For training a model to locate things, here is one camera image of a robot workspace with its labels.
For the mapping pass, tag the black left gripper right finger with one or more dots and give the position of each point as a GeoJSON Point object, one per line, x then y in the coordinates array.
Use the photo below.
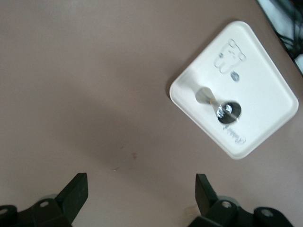
{"type": "Point", "coordinates": [206, 198]}

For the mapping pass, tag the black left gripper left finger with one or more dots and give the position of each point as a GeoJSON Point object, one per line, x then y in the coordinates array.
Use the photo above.
{"type": "Point", "coordinates": [68, 201]}

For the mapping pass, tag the clear glass goblet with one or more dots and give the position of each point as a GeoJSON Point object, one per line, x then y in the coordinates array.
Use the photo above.
{"type": "Point", "coordinates": [221, 112]}

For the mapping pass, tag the clear wine glass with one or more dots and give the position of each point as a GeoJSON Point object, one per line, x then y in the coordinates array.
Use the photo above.
{"type": "Point", "coordinates": [203, 94]}

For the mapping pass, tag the white rabbit print tray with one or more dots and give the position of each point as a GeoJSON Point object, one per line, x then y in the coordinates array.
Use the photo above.
{"type": "Point", "coordinates": [260, 94]}

